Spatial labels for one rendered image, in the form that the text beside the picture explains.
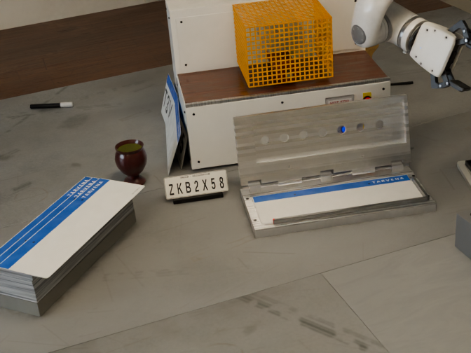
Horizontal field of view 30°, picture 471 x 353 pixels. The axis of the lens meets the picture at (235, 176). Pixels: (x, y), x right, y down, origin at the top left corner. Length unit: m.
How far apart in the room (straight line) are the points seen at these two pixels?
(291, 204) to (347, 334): 0.48
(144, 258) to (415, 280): 0.61
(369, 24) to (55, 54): 1.61
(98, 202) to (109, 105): 0.82
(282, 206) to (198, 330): 0.47
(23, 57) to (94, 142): 0.86
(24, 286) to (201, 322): 0.38
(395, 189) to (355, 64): 0.44
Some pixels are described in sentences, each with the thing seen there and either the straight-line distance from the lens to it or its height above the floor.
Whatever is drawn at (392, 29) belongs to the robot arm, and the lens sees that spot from 2.08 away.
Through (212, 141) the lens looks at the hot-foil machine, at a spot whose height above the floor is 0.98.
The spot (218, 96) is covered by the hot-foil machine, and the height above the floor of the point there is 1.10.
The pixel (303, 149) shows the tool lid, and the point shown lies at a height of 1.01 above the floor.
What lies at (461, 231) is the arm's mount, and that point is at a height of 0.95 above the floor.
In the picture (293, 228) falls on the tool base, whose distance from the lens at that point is 2.07.
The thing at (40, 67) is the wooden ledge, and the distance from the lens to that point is 3.25.
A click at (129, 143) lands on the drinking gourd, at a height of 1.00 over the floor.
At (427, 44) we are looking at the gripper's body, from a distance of 2.05.
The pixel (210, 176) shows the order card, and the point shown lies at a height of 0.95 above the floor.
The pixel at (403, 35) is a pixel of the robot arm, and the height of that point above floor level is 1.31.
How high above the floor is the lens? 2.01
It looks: 29 degrees down
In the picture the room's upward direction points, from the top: 5 degrees counter-clockwise
